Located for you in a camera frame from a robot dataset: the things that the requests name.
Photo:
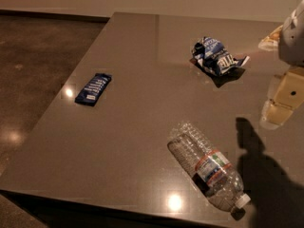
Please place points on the clear plastic water bottle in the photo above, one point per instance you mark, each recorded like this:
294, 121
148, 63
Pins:
215, 176

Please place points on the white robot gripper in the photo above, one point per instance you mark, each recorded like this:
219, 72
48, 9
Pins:
293, 40

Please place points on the dark blue snack bar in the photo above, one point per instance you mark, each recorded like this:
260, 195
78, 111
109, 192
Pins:
91, 92

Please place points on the crumpled blue chip bag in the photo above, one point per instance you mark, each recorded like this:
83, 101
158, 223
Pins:
213, 57

